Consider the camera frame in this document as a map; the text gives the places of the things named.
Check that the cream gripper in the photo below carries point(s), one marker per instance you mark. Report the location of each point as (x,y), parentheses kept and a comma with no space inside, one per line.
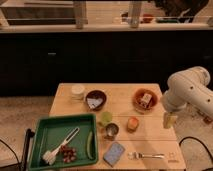
(169,119)

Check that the orange apple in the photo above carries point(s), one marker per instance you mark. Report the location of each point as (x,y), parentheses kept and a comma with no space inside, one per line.
(132,124)

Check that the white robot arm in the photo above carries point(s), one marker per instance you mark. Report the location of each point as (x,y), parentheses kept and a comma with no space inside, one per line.
(187,87)

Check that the metal cup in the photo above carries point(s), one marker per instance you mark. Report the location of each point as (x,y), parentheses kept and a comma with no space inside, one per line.
(112,130)

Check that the green plastic cup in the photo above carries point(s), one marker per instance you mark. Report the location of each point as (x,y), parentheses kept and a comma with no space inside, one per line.
(105,119)

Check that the white cup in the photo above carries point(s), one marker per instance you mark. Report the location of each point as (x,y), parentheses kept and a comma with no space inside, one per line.
(77,91)

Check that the white food item in bowl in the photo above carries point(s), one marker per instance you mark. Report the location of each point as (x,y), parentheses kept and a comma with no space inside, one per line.
(145,99)

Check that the orange bowl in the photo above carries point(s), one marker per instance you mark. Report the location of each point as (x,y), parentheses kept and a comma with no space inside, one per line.
(136,100)

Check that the silver fork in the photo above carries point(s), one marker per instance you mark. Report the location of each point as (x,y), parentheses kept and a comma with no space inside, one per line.
(136,155)

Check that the blue sponge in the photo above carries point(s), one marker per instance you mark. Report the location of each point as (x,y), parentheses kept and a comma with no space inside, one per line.
(114,153)

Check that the dark brown bowl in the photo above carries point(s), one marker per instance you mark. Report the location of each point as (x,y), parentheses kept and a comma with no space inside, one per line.
(95,100)

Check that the green pea pod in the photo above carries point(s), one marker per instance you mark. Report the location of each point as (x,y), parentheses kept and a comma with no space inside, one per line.
(88,147)

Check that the red grapes bunch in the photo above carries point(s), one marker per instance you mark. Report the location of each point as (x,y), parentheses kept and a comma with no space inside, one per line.
(69,153)

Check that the white dish brush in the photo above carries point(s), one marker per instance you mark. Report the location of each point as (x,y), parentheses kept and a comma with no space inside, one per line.
(50,156)

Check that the black chair frame left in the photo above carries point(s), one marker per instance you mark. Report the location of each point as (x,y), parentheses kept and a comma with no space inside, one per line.
(22,163)

